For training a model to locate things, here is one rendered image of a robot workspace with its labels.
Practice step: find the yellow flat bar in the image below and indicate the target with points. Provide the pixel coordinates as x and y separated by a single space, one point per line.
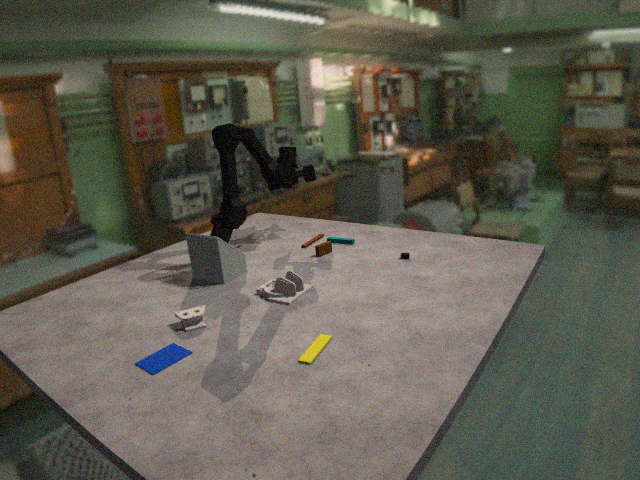
313 351

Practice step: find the brown rectangular block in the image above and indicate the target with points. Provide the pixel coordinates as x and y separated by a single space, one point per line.
323 249

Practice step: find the teal flat bar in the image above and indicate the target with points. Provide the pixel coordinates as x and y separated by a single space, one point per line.
341 240

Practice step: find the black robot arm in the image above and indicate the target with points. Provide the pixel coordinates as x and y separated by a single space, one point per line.
233 211

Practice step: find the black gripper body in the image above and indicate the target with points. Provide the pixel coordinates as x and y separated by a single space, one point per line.
309 173

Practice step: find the brown long flat bar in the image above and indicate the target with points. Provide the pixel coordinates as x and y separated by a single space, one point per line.
312 240

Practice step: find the blue flat rectangular plate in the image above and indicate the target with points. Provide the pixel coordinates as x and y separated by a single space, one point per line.
163 358

